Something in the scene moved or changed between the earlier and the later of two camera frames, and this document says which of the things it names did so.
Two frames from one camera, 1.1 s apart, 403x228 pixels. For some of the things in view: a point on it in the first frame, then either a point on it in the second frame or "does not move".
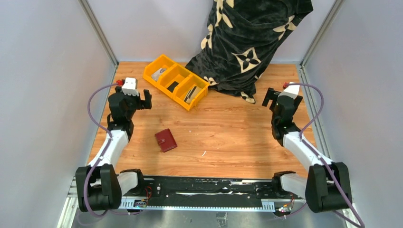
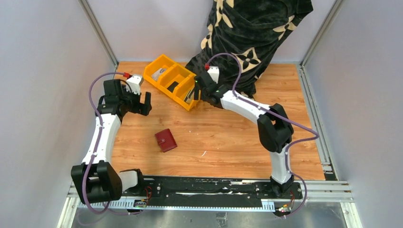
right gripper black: [272, 94] to [196, 93]
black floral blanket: [241, 37] does not move
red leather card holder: [166, 140] does not move
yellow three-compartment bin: [171, 79] does not move
